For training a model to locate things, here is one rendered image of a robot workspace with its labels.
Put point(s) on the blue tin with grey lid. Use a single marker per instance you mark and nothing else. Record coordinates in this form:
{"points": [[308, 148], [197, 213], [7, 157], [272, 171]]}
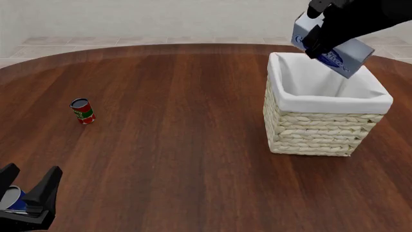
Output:
{"points": [[13, 197]]}

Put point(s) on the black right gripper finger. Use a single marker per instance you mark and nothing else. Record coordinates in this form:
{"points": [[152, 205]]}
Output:
{"points": [[314, 10], [316, 43]]}

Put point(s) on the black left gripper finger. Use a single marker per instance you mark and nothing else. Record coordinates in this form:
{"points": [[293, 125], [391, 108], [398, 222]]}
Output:
{"points": [[45, 186], [9, 172]]}

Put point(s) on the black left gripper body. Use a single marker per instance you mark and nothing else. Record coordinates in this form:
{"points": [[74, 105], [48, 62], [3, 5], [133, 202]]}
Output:
{"points": [[22, 218]]}

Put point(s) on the cream woven basket, white liner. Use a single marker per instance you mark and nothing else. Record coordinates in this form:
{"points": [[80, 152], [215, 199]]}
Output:
{"points": [[315, 130]]}

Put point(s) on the blue-grey cream cheese box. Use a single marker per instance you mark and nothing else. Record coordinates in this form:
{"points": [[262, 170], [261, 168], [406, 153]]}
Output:
{"points": [[355, 49]]}

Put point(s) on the red and green tomato tin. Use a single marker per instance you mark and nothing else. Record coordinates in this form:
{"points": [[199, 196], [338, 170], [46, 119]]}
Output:
{"points": [[84, 113]]}

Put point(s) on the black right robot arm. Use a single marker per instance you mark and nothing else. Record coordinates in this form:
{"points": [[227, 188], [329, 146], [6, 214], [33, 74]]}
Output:
{"points": [[370, 17]]}

